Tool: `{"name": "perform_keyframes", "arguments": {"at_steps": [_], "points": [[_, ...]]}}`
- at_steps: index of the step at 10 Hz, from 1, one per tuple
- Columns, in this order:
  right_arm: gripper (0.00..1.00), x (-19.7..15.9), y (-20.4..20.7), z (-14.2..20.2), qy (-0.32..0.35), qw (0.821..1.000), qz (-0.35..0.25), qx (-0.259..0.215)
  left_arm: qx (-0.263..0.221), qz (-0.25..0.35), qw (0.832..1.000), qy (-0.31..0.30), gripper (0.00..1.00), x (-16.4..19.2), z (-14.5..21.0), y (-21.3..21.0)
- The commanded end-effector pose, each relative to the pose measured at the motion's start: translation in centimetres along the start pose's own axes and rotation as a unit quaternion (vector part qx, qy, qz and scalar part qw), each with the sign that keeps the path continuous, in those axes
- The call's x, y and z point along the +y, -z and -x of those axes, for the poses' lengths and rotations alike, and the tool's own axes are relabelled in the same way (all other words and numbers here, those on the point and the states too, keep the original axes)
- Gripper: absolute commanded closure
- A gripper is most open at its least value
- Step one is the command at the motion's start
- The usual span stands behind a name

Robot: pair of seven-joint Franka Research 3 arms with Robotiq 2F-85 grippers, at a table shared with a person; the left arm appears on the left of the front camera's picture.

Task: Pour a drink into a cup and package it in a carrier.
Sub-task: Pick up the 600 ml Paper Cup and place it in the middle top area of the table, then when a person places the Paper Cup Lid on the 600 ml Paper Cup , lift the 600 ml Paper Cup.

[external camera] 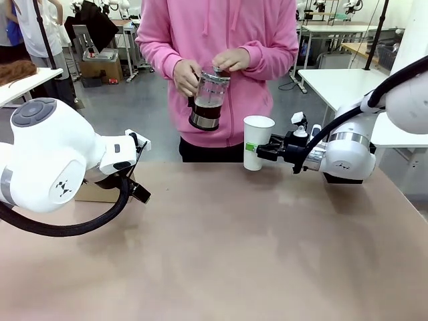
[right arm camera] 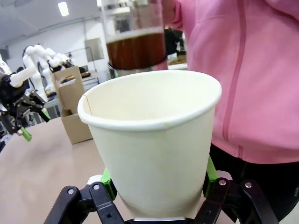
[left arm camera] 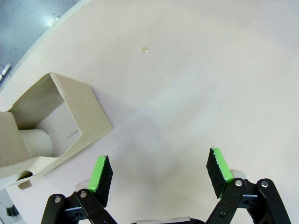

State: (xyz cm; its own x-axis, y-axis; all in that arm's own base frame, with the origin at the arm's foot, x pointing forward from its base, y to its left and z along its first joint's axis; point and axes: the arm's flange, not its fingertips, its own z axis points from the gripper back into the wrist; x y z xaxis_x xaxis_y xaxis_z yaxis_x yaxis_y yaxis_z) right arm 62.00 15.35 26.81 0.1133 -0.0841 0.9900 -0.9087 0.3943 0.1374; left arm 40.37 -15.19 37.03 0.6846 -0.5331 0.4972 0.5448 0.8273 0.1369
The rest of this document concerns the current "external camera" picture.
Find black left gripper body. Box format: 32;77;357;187
128;180;152;205

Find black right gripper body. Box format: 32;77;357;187
282;133;310;175

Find white paper cup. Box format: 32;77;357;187
243;115;276;173

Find brown cardboard cup carrier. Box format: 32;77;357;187
74;172;136;203

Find glass french press with coffee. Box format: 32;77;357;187
187;66;232;132

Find white robot base table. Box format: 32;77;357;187
369;112;428;203

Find person's left forearm pink sleeve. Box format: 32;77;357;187
240;31;300;82

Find person's right forearm pink sleeve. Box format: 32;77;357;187
134;19;185;82

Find person's left hand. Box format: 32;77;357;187
211;47;251;73

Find person's right hand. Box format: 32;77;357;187
173;59;203;98

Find person's black trousers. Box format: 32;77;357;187
179;135;245;164

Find white side table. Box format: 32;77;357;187
297;68;391;116

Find wooden top table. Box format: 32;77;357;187
340;41;381;65

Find long white lab table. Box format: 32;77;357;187
296;20;382;84

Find pink hoodie torso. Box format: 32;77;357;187
134;0;300;148

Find cardboard box on floor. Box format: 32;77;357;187
79;59;124;84

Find background white robot arms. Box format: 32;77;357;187
296;0;366;25

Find black stand pole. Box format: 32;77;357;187
363;0;391;72
32;0;64;80

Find grey plastic storage lid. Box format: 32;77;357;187
82;47;120;63

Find white table with brown fur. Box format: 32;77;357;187
0;66;64;108

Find white desk with metal legs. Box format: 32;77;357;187
109;18;142;83

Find brown furry cloth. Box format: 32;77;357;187
0;60;38;87

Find black hanging jacket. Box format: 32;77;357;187
64;0;120;55

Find bystander in white shirt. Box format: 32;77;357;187
11;0;78;104

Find bystander in blue shirt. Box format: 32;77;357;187
0;0;27;64

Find white right wrist camera assembly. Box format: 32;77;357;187
290;112;322;141

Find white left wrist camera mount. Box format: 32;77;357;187
124;129;152;152

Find black floor cable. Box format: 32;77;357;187
278;79;307;93

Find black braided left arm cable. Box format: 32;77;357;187
0;132;148;237

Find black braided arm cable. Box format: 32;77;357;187
292;55;428;175
0;132;148;237

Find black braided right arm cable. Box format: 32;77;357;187
292;55;428;175

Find grey wire basket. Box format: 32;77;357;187
374;42;403;72

